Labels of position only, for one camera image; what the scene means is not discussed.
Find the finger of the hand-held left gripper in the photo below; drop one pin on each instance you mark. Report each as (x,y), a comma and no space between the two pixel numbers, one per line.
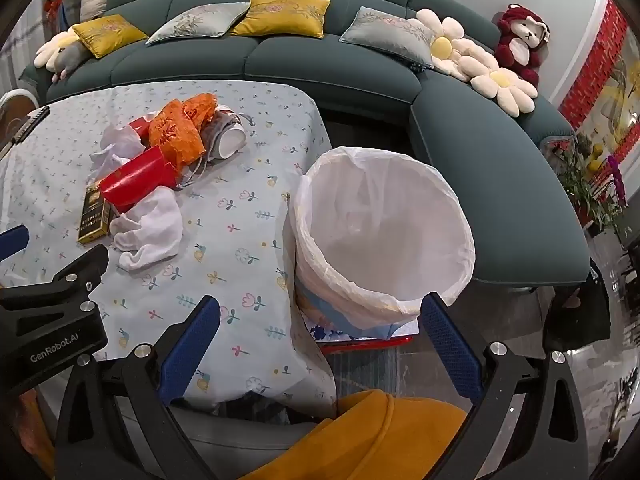
(12,242)
(75,275)

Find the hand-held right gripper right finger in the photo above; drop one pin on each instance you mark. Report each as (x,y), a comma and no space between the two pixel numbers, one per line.
(450,350)

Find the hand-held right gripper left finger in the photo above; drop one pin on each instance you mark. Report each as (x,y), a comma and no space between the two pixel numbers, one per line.
(190,350)

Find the brown gold cigarette box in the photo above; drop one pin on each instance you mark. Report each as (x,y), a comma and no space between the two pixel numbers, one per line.
(92,220)

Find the white cloth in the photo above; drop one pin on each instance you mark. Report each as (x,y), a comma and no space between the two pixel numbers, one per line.
(150,230)

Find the red paper box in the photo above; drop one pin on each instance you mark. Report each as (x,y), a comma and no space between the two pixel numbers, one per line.
(135,177)

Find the white tissue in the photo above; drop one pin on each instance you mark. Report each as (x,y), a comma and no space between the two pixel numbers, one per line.
(117,145)

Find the white-lined trash bin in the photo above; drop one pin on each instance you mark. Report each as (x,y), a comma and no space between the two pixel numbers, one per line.
(390,220)

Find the red white carton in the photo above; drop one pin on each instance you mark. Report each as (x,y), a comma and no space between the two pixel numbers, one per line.
(140,125)

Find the large orange plastic bag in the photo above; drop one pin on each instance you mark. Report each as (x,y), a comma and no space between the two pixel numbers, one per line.
(172,135)

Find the white cup with red band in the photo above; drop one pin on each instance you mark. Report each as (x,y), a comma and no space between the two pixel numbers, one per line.
(230,142)

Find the small orange plastic bag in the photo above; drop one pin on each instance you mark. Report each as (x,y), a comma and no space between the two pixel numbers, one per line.
(200,107)

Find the red white flat box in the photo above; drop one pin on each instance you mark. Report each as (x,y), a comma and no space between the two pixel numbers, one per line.
(370,344)

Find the yellow garment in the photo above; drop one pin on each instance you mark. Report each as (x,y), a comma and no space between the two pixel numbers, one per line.
(380,440)

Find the floral print tablecloth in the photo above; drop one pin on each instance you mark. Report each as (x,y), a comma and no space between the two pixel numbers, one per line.
(225,240)

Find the black ribbed strip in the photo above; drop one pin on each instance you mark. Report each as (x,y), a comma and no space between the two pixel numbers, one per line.
(31,124)

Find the black bag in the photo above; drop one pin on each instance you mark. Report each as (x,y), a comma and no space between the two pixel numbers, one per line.
(590,315)

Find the grey plush toy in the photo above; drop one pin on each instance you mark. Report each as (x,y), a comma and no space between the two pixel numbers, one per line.
(70,57)

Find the potted green plant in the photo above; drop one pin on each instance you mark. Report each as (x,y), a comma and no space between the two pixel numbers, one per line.
(575,180)

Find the yellow embroidered cushion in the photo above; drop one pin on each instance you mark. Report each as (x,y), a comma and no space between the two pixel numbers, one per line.
(107,35)
(280,15)

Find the purple orchid plant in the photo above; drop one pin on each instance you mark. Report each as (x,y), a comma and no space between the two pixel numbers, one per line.
(617,180)

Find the cream daisy flower cushion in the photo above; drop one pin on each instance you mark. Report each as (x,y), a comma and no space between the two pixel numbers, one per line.
(500,80)
(442,47)

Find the grey embroidered cushion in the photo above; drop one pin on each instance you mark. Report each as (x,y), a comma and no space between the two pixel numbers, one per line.
(200,22)
(385,32)

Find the dark red plush monkey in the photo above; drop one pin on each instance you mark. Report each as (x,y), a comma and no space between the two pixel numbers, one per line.
(517,55)

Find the dark green curved sofa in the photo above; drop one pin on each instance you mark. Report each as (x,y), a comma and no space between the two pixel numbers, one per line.
(300,65)

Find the red paper wall decoration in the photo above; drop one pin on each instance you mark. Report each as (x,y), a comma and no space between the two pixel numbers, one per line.
(595,60)

